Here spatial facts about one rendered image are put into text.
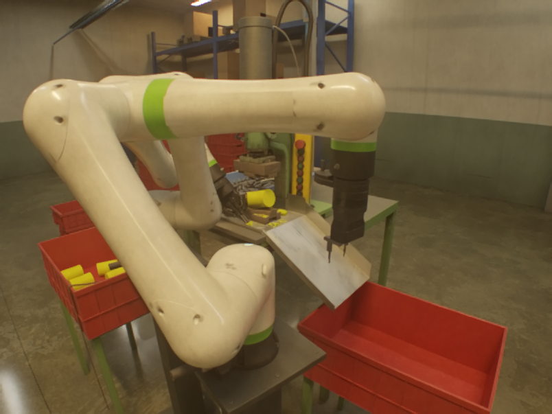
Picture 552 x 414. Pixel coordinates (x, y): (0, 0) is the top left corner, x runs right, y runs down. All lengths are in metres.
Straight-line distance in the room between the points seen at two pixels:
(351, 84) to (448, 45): 5.85
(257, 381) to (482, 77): 5.86
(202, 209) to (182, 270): 0.54
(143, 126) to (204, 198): 0.43
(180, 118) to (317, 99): 0.23
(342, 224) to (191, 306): 0.35
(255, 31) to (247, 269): 0.84
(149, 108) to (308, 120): 0.28
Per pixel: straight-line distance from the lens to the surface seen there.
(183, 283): 0.49
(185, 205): 1.03
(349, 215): 0.68
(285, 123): 0.52
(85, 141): 0.52
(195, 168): 0.92
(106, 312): 1.38
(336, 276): 1.18
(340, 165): 0.64
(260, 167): 1.18
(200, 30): 8.74
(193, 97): 0.57
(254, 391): 0.70
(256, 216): 1.25
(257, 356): 0.73
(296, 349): 0.78
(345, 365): 1.09
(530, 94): 6.09
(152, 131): 0.63
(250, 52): 1.19
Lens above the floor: 1.45
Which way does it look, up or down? 18 degrees down
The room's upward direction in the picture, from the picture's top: straight up
